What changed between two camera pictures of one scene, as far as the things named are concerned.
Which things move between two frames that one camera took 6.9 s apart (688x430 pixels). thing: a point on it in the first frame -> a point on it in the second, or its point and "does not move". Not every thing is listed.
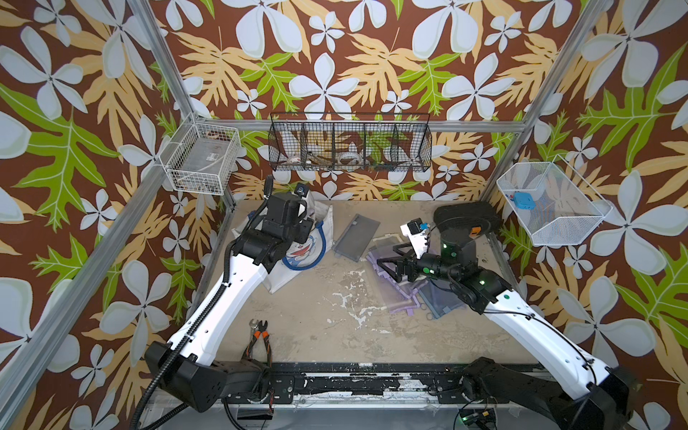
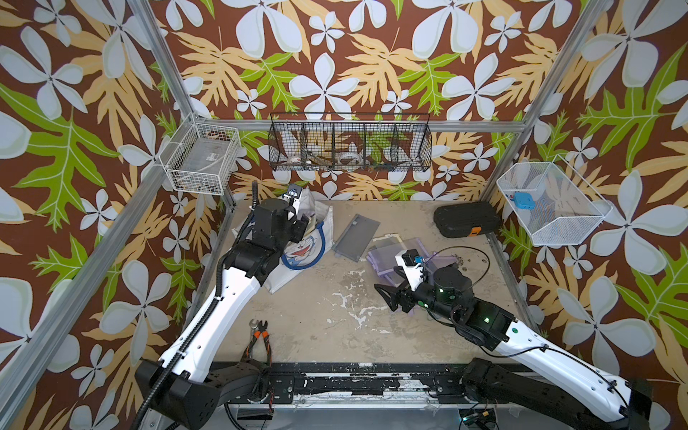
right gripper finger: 390,263 -> 386,290
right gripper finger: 391,268 -> 390,298
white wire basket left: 202,159 does not move
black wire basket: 349,141 does not move
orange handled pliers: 262,328 does not move
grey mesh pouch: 356,236 does not move
